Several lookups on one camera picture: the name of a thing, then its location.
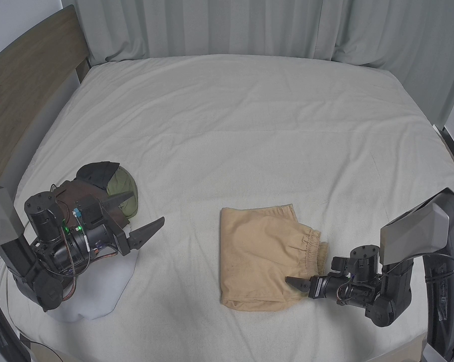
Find black cable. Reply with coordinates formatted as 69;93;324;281
20;334;62;362

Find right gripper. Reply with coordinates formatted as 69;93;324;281
308;274;346;301

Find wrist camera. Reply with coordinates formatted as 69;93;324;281
330;257;350;278
74;198;101;229

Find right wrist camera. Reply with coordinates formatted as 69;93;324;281
330;257;350;278

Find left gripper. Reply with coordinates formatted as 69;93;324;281
63;191;166;269

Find grey-green curtain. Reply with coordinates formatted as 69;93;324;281
57;0;454;129

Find tan shorts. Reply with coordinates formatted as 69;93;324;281
219;203;329;313

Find brown garment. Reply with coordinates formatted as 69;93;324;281
50;179;131;229

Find green garment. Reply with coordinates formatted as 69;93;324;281
106;165;139;218

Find bed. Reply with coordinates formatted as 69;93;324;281
0;4;454;362

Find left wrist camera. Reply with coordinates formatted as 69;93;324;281
74;198;101;229

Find black garment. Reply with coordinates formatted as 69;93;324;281
77;161;121;193

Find white garment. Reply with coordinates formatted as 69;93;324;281
48;240;139;323

